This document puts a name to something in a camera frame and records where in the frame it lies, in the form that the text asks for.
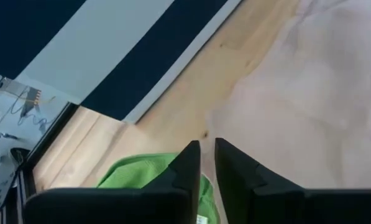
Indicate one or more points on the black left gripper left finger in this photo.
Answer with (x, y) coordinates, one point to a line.
(110, 207)

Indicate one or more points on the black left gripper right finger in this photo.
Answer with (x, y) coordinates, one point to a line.
(281, 207)

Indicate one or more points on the green microfibre towel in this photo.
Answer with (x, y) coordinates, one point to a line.
(132, 174)

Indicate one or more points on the pale pink towel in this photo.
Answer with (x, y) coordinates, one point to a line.
(297, 93)

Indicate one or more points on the black aluminium table frame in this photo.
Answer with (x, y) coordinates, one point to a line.
(52, 132)

